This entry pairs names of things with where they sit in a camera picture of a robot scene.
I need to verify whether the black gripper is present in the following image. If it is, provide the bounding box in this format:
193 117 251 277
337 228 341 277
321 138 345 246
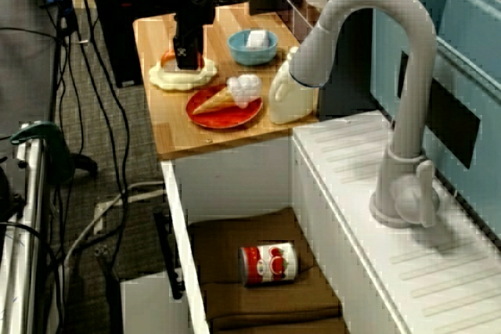
174 0 216 72

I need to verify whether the toy salmon sushi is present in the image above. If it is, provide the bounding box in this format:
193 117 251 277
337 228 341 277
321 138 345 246
160 48 207 73

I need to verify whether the toy ice cream cone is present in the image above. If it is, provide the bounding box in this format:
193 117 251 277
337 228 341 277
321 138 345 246
191 74 262 116

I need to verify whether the white plastic bottle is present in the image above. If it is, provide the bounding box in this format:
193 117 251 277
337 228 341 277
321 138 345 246
269 46 320 125

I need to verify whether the cream scalloped plate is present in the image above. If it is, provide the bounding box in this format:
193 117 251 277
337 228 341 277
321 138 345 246
148 56 218 92

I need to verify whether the light blue bowl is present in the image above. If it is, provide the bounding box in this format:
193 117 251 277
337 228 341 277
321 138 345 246
227 29 279 66

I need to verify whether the white textured sponge toy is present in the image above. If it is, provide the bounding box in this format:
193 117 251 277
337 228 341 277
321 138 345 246
245 29 274 49

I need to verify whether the red round plate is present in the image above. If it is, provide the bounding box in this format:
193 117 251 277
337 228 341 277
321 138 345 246
186 85 264 130

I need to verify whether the white toy sink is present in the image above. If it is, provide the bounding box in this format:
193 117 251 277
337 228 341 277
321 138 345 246
160 110 501 334

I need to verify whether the grey toy faucet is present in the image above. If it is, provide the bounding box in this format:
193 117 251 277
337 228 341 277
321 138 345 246
289 0 442 229

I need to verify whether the brown folded cloth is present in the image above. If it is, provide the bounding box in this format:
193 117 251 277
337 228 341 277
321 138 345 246
187 207 349 334

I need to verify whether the light blue plastic crate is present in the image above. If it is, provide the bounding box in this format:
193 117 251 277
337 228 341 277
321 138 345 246
371 0 501 241

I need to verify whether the thick black cable bundle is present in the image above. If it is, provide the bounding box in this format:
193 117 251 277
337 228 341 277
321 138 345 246
54 0 85 155

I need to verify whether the white cable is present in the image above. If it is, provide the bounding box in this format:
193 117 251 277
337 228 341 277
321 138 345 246
64 180 165 272

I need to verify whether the black cabinet handle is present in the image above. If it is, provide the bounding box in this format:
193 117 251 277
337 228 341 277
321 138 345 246
153 208 185 300

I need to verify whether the aluminium frame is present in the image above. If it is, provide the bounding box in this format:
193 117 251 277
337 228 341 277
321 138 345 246
0 130 52 334

